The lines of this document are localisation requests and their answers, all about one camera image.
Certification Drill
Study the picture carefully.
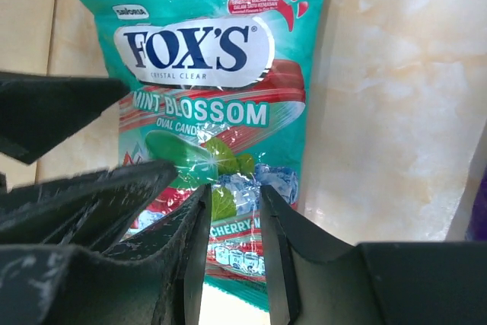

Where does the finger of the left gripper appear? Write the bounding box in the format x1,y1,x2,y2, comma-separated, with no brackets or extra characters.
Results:
1,72,129,164
1,160,177,253

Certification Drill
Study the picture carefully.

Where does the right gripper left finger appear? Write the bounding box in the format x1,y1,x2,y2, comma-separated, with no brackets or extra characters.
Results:
1,185,212,324

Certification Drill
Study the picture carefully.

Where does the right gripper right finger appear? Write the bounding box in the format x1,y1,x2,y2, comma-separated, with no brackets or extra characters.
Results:
259,186,486,324

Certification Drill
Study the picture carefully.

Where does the blue checkered paper bag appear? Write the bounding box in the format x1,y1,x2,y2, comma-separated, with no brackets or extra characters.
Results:
1,0,119,187

